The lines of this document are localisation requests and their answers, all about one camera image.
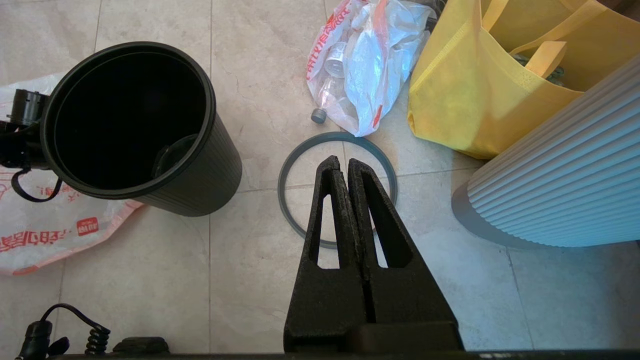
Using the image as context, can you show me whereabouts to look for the grey bin retaining ring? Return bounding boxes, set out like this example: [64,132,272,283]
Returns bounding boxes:
[277,131,399,249]

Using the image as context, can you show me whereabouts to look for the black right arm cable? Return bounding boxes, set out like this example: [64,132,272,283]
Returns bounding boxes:
[15,303,112,358]

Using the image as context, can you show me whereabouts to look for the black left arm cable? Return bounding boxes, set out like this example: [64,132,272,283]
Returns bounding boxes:
[11,167,64,203]

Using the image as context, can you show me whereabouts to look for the dark green object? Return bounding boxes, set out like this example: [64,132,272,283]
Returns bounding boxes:
[515,52,567,87]

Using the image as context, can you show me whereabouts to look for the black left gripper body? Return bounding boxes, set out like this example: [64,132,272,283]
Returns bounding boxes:
[0,121,49,169]

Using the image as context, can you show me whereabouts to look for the yellow fabric tote bag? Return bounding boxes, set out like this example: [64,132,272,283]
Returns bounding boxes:
[407,0,640,160]

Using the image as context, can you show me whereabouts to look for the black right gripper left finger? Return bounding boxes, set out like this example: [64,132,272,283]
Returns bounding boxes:
[284,156,372,353]

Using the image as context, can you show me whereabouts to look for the black round trash bin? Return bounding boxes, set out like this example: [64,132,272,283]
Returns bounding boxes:
[40,41,243,217]

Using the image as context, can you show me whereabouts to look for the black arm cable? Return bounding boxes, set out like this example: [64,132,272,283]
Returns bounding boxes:
[15,303,112,358]
[11,167,64,203]

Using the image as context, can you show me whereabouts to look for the grey ribbed round object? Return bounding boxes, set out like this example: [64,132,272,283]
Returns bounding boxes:
[451,55,640,248]

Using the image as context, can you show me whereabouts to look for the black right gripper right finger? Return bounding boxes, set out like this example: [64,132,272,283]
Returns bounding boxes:
[347,159,465,351]

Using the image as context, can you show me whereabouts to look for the bottle-filled white orange trash bag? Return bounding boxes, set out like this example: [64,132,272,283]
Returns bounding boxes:
[306,0,433,137]

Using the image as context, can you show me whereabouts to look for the blue-label clear plastic bottle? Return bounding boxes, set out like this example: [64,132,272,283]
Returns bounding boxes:
[310,42,351,125]

